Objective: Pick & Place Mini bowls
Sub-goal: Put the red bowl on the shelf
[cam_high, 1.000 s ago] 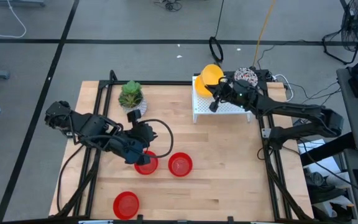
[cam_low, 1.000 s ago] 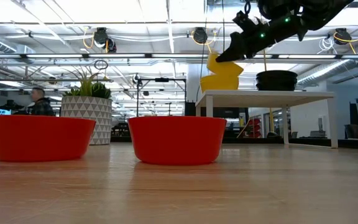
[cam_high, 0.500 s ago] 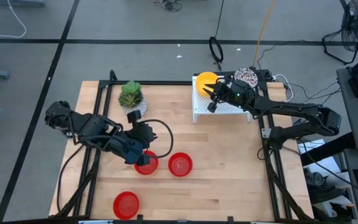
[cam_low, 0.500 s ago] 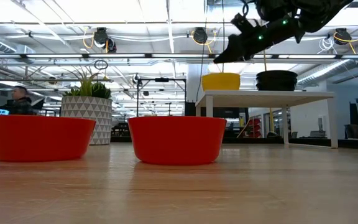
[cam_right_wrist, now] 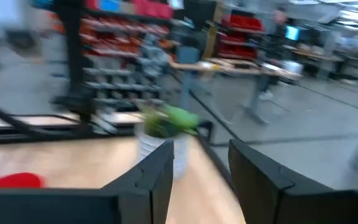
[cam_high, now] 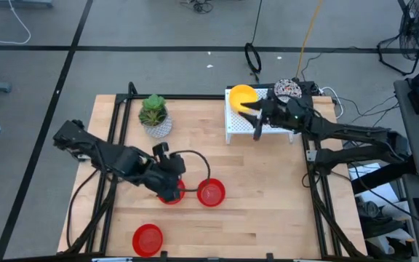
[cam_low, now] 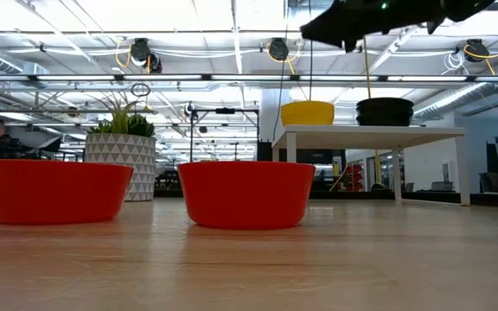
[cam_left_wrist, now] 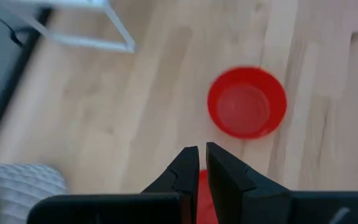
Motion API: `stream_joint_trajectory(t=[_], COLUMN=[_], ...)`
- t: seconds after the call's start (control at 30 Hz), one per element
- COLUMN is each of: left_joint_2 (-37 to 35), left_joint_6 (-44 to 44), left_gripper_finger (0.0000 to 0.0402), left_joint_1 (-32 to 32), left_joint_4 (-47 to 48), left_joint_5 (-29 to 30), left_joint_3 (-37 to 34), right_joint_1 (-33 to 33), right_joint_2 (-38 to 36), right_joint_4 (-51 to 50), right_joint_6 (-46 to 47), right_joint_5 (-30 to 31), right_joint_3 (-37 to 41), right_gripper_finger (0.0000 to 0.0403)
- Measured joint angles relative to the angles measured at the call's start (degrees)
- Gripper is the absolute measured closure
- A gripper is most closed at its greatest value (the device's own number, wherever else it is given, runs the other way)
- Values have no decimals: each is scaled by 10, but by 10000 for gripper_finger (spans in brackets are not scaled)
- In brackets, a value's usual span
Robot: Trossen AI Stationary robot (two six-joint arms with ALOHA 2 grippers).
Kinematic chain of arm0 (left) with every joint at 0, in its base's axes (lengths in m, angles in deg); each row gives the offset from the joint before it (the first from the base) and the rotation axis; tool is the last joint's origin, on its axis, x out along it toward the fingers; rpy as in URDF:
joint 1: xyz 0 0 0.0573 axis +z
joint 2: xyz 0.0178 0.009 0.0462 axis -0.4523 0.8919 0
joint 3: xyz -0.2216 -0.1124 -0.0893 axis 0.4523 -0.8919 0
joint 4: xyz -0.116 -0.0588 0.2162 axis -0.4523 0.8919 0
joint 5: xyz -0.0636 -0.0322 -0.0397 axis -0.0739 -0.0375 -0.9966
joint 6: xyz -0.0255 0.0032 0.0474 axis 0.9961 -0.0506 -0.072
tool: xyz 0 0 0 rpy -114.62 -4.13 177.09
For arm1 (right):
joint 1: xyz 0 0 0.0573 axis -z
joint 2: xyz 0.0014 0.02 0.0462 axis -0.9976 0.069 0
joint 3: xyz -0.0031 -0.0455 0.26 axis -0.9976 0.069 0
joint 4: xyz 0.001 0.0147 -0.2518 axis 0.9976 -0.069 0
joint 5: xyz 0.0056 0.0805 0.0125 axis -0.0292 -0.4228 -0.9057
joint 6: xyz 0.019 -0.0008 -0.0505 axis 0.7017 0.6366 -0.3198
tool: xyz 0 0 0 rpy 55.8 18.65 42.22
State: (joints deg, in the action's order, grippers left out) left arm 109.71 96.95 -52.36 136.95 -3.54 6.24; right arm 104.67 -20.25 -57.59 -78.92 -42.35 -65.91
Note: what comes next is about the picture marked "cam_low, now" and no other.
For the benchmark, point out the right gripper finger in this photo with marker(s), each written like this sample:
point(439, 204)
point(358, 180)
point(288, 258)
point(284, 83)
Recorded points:
point(340, 26)

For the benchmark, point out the red plastic bowl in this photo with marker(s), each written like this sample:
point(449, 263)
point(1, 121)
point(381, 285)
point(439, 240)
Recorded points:
point(247, 194)
point(54, 192)

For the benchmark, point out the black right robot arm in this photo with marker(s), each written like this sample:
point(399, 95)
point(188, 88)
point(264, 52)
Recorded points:
point(465, 8)

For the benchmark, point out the long ceiling light strip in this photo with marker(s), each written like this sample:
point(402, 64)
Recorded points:
point(249, 78)

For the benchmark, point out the white riser shelf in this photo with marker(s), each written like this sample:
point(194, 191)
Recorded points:
point(361, 135)

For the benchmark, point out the red storage bins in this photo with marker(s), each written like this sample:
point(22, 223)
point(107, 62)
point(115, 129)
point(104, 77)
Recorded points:
point(353, 177)

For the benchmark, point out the dark office chair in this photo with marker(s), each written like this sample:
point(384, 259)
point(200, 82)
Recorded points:
point(493, 183)

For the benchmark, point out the green succulent plant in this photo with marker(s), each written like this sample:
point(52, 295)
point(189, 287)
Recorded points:
point(121, 123)

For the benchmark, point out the white grey triangle-pattern planter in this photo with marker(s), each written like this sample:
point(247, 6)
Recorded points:
point(121, 149)

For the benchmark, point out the person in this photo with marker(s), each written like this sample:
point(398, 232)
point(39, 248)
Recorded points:
point(0, 142)

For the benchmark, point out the black metal frame stand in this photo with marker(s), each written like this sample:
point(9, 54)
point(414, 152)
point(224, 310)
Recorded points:
point(225, 111)

